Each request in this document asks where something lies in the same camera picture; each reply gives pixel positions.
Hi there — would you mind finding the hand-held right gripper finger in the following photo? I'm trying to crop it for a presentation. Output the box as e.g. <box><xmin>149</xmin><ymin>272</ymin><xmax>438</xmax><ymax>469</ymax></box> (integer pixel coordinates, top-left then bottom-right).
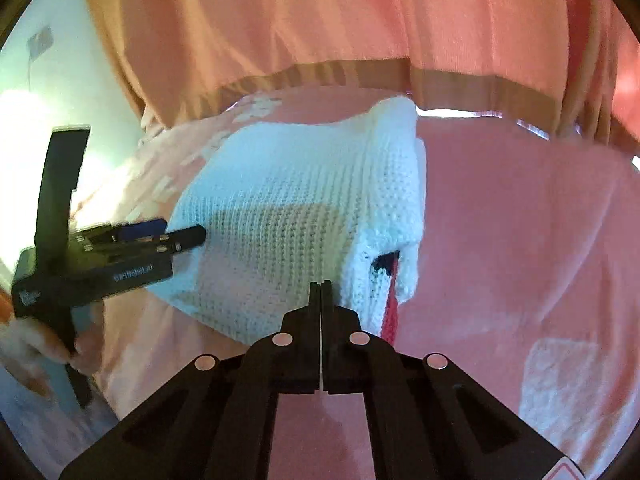
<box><xmin>59</xmin><ymin>280</ymin><xmax>321</xmax><ymax>480</ymax></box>
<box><xmin>320</xmin><ymin>280</ymin><xmax>586</xmax><ymax>480</ymax></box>

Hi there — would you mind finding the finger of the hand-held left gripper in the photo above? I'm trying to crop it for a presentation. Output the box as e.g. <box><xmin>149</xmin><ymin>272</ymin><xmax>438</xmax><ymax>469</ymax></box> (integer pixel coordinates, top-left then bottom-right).
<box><xmin>160</xmin><ymin>225</ymin><xmax>207</xmax><ymax>256</ymax></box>
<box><xmin>117</xmin><ymin>218</ymin><xmax>167</xmax><ymax>241</ymax></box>

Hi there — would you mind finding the pink patterned bedsheet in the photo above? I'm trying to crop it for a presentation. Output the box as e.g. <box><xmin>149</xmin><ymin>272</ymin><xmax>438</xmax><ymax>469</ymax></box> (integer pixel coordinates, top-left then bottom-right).
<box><xmin>0</xmin><ymin>85</ymin><xmax>640</xmax><ymax>480</ymax></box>

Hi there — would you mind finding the white knit sweater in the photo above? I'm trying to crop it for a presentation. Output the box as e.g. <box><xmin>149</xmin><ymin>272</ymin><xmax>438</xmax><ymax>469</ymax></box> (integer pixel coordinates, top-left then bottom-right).
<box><xmin>162</xmin><ymin>96</ymin><xmax>428</xmax><ymax>346</ymax></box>

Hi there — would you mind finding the grey wall socket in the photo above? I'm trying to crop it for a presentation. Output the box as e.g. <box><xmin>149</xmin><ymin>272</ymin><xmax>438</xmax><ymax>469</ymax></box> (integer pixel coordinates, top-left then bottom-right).
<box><xmin>27</xmin><ymin>25</ymin><xmax>56</xmax><ymax>61</ymax></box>

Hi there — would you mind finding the pink curtain with tan hem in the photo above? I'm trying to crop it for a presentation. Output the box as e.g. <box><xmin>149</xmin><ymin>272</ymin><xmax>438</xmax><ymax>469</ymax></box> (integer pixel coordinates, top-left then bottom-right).
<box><xmin>80</xmin><ymin>0</ymin><xmax>640</xmax><ymax>161</ymax></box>

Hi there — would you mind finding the person's left hand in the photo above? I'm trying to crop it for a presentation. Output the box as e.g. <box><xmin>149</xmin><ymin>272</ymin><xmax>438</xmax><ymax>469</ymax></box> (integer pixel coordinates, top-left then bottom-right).
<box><xmin>0</xmin><ymin>305</ymin><xmax>103</xmax><ymax>396</ymax></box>

